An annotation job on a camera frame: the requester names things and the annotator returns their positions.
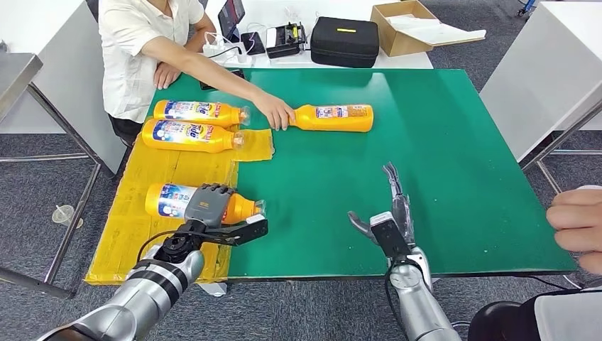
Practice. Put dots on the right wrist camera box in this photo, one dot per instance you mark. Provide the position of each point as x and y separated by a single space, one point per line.
390 237

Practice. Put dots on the black zip case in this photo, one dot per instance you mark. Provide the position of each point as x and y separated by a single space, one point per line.
345 47

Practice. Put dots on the person's right forearm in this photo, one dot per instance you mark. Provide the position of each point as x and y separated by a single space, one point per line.
221 77

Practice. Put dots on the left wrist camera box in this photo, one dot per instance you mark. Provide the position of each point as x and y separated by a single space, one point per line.
249 230

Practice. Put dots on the white table foot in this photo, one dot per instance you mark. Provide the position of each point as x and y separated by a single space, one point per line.
214 289

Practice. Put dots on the orange detergent bottle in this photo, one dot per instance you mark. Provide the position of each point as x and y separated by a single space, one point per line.
164 202
216 140
188 110
338 120

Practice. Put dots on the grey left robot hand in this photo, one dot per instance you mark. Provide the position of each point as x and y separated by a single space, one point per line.
209 204

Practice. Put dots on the white power strip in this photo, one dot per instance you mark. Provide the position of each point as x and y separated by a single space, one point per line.
236 57

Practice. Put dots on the yellow taped mat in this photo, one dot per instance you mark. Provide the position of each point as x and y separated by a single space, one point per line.
122 244

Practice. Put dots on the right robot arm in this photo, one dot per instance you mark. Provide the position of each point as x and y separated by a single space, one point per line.
418 310

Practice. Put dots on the black smartphone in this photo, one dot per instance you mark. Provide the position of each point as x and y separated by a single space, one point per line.
254 43
239 74

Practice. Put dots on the white desk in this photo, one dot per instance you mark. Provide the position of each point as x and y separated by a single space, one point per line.
541 70
70 70

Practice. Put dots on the clear plastic cup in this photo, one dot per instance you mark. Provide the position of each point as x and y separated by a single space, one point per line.
63 215

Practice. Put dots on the person's right hand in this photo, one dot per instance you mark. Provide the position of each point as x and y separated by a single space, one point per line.
277 113

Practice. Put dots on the black tablet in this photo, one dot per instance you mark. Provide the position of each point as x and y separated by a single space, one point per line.
231 16

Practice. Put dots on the white paper sheet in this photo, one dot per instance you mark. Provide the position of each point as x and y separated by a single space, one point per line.
442 34

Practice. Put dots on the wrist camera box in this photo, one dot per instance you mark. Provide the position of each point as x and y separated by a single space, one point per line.
390 237
249 230

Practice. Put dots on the person's left forearm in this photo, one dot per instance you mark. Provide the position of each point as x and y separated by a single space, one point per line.
200 37

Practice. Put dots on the steel frame table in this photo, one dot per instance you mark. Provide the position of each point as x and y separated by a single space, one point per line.
564 136
16 75

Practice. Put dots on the blue cart frame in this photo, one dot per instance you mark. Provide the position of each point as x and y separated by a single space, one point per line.
527 6

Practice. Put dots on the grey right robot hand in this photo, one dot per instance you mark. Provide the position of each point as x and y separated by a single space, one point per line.
404 212

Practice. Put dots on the black desktop device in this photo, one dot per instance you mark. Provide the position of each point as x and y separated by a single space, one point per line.
282 44

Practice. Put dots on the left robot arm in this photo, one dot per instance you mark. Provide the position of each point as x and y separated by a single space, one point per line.
146 287

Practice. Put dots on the person's left hand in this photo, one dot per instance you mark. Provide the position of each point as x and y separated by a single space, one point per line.
168 75

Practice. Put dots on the person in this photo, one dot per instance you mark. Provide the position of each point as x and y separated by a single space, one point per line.
131 47
574 320

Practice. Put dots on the person's hand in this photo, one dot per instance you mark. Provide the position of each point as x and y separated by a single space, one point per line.
578 226

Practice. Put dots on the cardboard box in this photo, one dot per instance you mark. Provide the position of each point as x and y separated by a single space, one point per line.
400 47

